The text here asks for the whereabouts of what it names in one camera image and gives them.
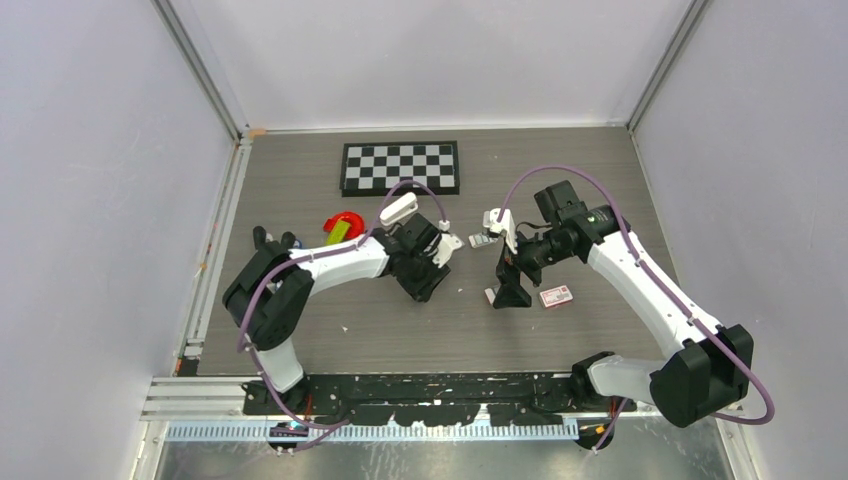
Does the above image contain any red white staple box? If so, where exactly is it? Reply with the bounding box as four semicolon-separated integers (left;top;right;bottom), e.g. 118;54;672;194
539;285;574;309

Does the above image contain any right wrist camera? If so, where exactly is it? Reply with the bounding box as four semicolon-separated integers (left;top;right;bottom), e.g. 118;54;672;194
482;208;518;254

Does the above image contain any checkerboard calibration board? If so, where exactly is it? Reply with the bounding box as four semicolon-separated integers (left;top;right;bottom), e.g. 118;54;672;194
339;141;461;197

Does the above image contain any red arch toy block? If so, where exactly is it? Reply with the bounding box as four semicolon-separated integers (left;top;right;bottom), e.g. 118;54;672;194
323;211;365;241

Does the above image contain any black and white stapler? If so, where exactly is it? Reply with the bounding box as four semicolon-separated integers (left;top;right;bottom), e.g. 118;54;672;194
252;225;273;250

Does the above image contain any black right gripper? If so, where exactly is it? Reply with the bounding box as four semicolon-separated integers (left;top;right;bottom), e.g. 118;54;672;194
494;223;574;308

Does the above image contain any staple box tray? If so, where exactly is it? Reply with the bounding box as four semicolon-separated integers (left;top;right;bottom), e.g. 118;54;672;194
468;233;498;249

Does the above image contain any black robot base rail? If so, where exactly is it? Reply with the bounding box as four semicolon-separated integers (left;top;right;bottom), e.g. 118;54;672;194
241;372;619;427

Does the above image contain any green lego brick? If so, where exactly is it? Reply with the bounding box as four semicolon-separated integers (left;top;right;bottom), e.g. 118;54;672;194
325;220;351;246

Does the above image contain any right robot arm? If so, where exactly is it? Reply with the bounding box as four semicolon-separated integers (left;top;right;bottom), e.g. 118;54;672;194
483;181;754;427

